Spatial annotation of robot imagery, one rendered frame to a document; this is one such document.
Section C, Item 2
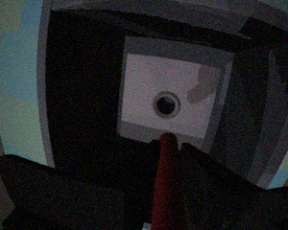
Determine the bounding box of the dark red peg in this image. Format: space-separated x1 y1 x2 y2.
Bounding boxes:
151 131 185 230

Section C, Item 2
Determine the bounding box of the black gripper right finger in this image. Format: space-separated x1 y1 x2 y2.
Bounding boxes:
180 143 288 230

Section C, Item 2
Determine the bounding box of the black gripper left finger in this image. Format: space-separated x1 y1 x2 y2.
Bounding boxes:
0 139 160 230

